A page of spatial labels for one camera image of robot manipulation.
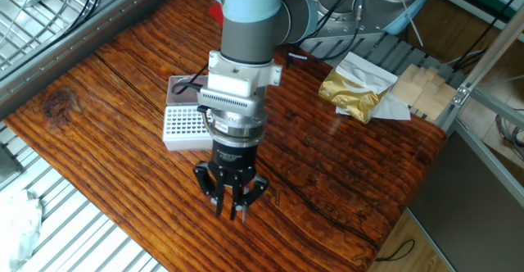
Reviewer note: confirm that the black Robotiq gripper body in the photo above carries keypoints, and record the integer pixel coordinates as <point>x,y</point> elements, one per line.
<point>233,159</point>

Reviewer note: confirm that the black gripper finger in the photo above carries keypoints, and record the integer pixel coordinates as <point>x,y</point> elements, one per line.
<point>251,188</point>
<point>210,182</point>

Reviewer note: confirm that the silver UR5 robot arm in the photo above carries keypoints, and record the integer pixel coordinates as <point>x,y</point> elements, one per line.
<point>249,34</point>

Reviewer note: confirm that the white pipette tip holder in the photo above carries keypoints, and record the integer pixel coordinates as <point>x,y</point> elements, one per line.
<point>184,139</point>

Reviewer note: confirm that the clear plastic holder lid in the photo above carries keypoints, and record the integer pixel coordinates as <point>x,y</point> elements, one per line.
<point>180,98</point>

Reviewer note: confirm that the gold foil bag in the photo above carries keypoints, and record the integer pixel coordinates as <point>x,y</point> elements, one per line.
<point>348,96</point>

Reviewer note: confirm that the wooden block stack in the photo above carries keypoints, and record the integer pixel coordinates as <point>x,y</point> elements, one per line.
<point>425,96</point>

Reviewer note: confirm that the white crumpled cloth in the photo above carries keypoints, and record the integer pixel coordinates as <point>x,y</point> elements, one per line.
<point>18,231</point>

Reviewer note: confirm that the dark grey metal plate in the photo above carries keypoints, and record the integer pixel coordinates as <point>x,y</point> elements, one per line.
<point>8,165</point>

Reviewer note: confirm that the grey floor panel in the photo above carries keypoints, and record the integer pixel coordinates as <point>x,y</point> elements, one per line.
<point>471,206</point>

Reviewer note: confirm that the grey metal rail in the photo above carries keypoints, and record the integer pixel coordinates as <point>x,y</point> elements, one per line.
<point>61,55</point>

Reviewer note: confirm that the aluminium frame post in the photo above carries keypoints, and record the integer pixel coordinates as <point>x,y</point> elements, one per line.
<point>491,46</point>

